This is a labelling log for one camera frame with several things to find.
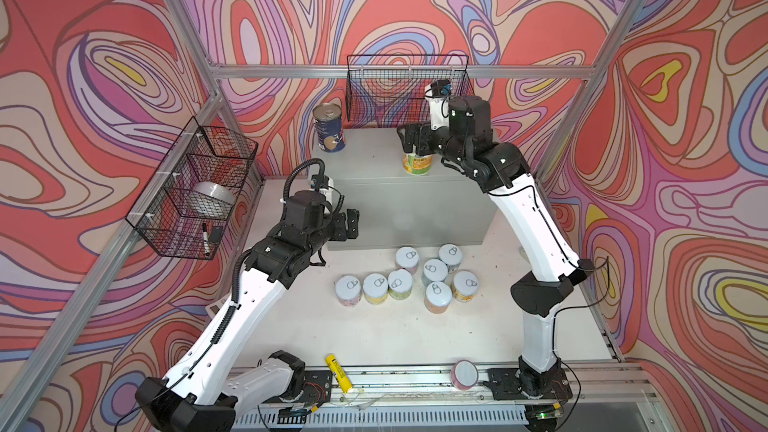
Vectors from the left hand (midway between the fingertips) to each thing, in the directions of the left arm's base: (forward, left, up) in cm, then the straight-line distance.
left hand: (346, 210), depth 72 cm
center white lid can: (-4, -24, -24) cm, 35 cm away
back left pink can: (0, -16, -24) cm, 29 cm away
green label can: (-8, -14, -25) cm, 30 cm away
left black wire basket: (-1, +42, +2) cm, 42 cm away
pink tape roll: (-31, -29, -26) cm, 50 cm away
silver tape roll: (+1, +31, +3) cm, 32 cm away
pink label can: (-10, +1, -24) cm, 26 cm away
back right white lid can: (+1, -30, -24) cm, 39 cm away
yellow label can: (-10, -7, -24) cm, 27 cm away
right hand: (+12, -17, +14) cm, 25 cm away
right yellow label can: (-8, -33, -25) cm, 42 cm away
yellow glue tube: (-30, +2, -27) cm, 41 cm away
